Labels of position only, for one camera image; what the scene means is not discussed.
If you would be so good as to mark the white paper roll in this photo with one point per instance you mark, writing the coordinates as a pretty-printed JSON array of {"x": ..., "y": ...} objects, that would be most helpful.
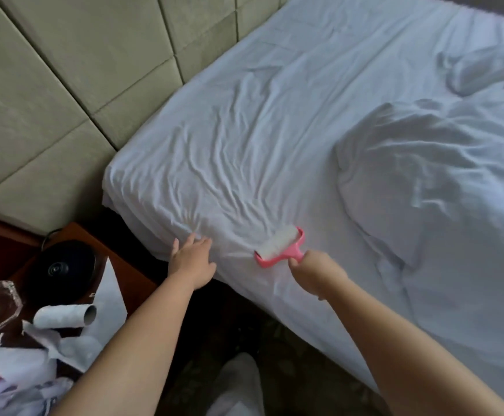
[{"x": 61, "y": 316}]

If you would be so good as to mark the beige padded headboard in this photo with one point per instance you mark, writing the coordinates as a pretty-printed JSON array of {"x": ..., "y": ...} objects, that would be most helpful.
[{"x": 61, "y": 91}]

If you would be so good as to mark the person's right forearm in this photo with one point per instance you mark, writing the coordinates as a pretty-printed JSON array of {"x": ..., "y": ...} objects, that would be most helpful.
[{"x": 416, "y": 359}]

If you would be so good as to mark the white duvet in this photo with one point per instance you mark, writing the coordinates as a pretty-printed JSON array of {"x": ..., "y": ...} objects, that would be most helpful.
[{"x": 442, "y": 186}]

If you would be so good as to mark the person's left forearm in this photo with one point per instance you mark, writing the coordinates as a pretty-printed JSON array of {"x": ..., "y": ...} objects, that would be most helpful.
[{"x": 135, "y": 351}]

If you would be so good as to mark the person's left hand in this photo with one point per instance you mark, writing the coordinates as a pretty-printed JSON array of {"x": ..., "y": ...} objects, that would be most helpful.
[{"x": 193, "y": 264}]

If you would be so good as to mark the person's right hand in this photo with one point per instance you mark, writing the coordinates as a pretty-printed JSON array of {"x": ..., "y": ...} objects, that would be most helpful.
[{"x": 319, "y": 273}]

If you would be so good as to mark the black round object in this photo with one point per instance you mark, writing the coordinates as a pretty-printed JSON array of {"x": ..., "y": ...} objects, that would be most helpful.
[{"x": 61, "y": 271}]

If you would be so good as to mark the white bed sheet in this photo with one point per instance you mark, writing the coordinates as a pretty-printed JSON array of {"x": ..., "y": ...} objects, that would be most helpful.
[{"x": 269, "y": 117}]

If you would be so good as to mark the pink lint roller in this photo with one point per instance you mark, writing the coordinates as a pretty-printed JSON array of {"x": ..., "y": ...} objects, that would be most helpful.
[{"x": 278, "y": 242}]

